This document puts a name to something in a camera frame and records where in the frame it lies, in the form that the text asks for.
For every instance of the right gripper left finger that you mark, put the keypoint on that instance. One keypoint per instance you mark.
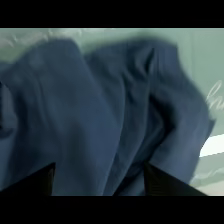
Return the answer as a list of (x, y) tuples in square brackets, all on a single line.
[(37, 182)]

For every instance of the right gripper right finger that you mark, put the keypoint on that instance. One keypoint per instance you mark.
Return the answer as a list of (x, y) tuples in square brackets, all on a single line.
[(164, 184)]

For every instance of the dark blue garment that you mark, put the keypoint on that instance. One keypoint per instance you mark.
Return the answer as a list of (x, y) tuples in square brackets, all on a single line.
[(100, 113)]

